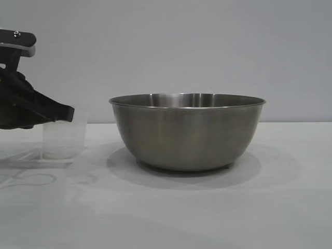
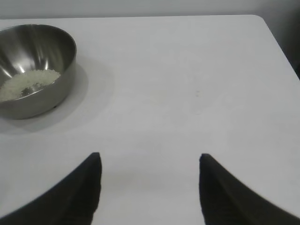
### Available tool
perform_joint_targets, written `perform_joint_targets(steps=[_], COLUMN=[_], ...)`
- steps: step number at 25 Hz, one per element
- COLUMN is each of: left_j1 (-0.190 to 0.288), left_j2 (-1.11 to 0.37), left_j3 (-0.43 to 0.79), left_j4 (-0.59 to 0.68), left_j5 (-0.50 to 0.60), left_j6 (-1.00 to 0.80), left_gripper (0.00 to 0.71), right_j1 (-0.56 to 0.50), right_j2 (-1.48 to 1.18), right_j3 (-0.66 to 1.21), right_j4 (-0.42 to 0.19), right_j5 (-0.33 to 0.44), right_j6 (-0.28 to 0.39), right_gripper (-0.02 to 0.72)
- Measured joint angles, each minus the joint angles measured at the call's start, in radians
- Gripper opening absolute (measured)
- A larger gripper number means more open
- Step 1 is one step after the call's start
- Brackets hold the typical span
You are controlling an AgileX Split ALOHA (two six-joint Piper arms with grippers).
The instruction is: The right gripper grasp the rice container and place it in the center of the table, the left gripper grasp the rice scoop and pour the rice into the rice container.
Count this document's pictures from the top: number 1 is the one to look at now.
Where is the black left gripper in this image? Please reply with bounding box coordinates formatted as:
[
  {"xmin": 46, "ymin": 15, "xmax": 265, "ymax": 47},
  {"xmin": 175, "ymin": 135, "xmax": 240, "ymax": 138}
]
[{"xmin": 0, "ymin": 29, "xmax": 75, "ymax": 130}]

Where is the stainless steel mixing bowl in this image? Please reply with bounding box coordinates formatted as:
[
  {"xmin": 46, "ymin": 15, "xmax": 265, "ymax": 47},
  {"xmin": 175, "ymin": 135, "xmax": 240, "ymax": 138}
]
[{"xmin": 108, "ymin": 92, "xmax": 267, "ymax": 172}]

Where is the clear plastic measuring cup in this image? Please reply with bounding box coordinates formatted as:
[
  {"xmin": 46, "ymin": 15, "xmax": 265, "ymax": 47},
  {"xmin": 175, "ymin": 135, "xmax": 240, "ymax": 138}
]
[{"xmin": 43, "ymin": 108, "xmax": 89, "ymax": 159}]

